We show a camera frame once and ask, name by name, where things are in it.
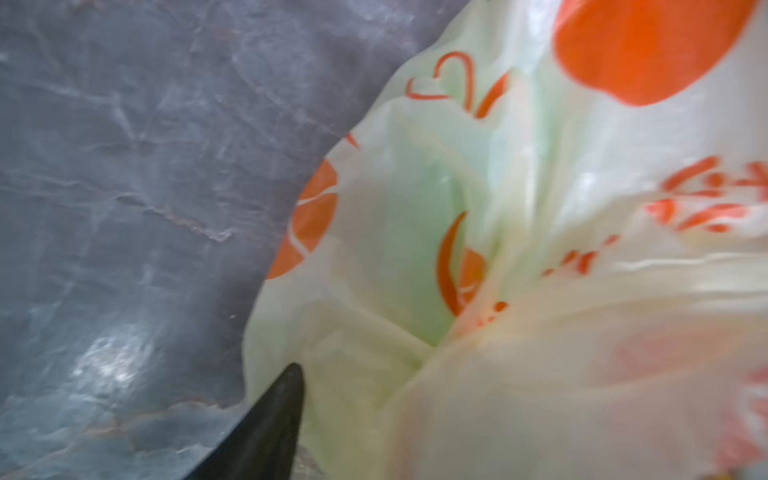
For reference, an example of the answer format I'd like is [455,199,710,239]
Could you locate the cream translucent plastic bag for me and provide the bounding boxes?
[243,1,767,479]

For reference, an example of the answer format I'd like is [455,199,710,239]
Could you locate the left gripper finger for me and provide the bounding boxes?
[186,363,305,480]

